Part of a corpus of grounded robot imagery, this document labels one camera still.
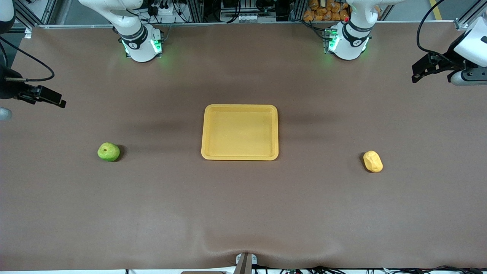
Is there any green apple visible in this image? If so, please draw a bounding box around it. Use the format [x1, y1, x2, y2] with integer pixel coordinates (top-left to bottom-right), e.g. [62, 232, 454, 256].
[97, 142, 121, 162]

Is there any yellow potato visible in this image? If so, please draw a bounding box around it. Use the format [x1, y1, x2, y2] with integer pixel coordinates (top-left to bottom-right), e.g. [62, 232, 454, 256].
[363, 150, 384, 173]

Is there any yellow plastic tray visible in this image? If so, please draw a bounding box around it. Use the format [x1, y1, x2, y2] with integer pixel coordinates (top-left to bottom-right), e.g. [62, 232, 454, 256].
[201, 104, 279, 161]

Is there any bag of orange buns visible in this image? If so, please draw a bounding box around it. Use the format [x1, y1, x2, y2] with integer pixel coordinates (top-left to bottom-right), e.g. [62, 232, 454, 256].
[303, 0, 350, 22]

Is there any white power strip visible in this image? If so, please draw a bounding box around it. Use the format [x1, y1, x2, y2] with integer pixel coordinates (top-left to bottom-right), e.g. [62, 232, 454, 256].
[146, 0, 179, 18]

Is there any brown table mat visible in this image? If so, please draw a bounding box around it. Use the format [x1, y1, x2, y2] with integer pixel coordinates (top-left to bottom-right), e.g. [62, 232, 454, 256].
[0, 21, 487, 271]

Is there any aluminium frame post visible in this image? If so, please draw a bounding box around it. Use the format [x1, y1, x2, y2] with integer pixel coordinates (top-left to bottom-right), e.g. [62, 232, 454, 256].
[455, 4, 487, 31]
[13, 0, 57, 28]

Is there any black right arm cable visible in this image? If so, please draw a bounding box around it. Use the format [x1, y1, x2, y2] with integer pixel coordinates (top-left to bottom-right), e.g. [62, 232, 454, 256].
[0, 36, 55, 82]

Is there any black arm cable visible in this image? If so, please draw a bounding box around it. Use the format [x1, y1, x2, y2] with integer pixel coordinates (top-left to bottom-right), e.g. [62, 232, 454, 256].
[0, 36, 55, 82]
[416, 0, 457, 65]

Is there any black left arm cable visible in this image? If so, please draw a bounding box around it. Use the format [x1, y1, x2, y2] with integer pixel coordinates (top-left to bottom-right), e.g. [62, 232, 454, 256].
[416, 0, 457, 65]

